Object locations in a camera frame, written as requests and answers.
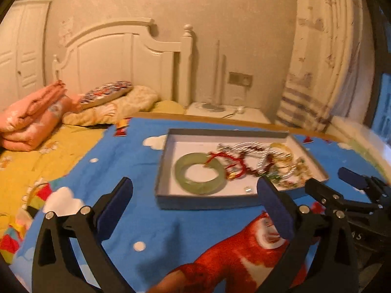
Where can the white bed headboard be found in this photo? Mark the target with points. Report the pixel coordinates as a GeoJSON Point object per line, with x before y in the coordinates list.
{"type": "Point", "coordinates": [104, 55]}

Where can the green jade bangle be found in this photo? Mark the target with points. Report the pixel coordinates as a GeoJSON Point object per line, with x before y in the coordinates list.
{"type": "Point", "coordinates": [183, 183]}

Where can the gold and green jewellery pile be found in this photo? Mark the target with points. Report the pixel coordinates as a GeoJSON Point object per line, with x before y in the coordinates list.
{"type": "Point", "coordinates": [275, 179]}

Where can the cream fluffy pillow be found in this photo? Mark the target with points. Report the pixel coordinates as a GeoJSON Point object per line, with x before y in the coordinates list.
{"type": "Point", "coordinates": [137, 100]}

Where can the white wardrobe door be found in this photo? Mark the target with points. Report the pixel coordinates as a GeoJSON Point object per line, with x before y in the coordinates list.
{"type": "Point", "coordinates": [27, 45]}

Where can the patterned pillow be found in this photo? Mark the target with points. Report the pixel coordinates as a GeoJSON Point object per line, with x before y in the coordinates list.
{"type": "Point", "coordinates": [104, 93]}

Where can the blue printed cloth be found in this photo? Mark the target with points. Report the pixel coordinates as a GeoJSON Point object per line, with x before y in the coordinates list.
{"type": "Point", "coordinates": [131, 158]}

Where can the orange folded blanket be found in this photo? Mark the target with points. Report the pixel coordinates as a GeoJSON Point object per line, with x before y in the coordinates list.
{"type": "Point", "coordinates": [30, 119]}

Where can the yellow amber bangle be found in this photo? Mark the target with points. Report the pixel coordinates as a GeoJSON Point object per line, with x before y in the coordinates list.
{"type": "Point", "coordinates": [282, 146]}

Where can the wall socket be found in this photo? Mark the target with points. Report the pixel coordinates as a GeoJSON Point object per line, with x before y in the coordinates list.
{"type": "Point", "coordinates": [241, 79]}

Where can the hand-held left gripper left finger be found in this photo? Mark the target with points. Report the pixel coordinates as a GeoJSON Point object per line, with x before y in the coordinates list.
{"type": "Point", "coordinates": [116, 207]}

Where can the yellow bedsheet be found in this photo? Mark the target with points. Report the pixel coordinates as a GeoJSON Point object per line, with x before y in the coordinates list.
{"type": "Point", "coordinates": [45, 161]}

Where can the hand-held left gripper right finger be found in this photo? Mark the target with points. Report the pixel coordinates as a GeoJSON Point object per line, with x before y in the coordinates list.
{"type": "Point", "coordinates": [275, 210]}

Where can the white pole stand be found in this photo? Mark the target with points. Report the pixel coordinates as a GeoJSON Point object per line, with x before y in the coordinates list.
{"type": "Point", "coordinates": [217, 67]}

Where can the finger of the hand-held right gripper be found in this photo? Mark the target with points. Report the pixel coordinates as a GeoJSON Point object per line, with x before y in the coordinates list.
{"type": "Point", "coordinates": [317, 189]}
{"type": "Point", "coordinates": [349, 176]}

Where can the grey cardboard box tray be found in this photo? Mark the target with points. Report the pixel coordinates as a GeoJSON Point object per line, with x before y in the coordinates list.
{"type": "Point", "coordinates": [183, 146]}

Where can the white nightstand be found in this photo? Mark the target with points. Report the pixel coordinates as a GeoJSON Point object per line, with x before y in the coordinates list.
{"type": "Point", "coordinates": [253, 116]}

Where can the white charger plug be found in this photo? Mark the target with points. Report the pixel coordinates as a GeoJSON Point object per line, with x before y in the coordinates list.
{"type": "Point", "coordinates": [240, 109]}

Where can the white padded board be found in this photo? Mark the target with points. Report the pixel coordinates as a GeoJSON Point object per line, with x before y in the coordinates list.
{"type": "Point", "coordinates": [351, 128]}

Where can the striped cloth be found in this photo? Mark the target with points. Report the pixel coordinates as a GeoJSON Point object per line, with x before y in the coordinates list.
{"type": "Point", "coordinates": [302, 106]}

